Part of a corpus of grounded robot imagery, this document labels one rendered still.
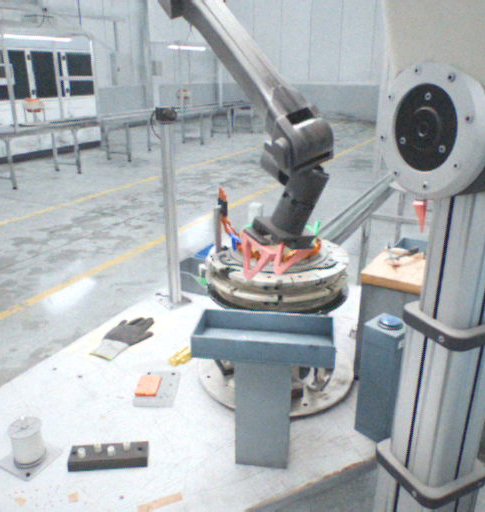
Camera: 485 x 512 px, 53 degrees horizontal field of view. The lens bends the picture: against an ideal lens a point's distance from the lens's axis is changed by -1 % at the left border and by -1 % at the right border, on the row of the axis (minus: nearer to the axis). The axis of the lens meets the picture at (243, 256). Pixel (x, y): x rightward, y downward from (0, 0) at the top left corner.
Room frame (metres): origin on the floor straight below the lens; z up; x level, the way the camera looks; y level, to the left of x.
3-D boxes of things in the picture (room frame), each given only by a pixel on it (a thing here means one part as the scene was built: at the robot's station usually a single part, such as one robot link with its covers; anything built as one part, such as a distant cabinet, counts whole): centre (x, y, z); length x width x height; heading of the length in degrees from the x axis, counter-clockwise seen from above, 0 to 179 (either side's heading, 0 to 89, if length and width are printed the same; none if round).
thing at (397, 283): (1.06, -0.40, 1.05); 0.20 x 0.19 x 0.02; 148
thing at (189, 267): (1.58, 0.16, 0.82); 0.16 x 0.14 x 0.07; 62
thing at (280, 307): (1.06, -0.08, 1.05); 0.29 x 0.29 x 0.06
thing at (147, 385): (0.97, 0.22, 0.80); 0.07 x 0.05 x 0.01; 178
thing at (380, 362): (0.84, -0.28, 0.91); 0.07 x 0.07 x 0.25; 43
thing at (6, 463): (0.76, 0.42, 0.83); 0.09 x 0.09 x 0.10; 63
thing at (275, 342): (0.78, -0.04, 0.92); 0.25 x 0.11 x 0.28; 82
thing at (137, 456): (0.75, 0.26, 0.79); 0.15 x 0.05 x 0.02; 96
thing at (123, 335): (1.23, 0.33, 0.79); 0.24 x 0.13 x 0.02; 153
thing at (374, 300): (1.06, -0.40, 0.91); 0.19 x 0.19 x 0.26; 58
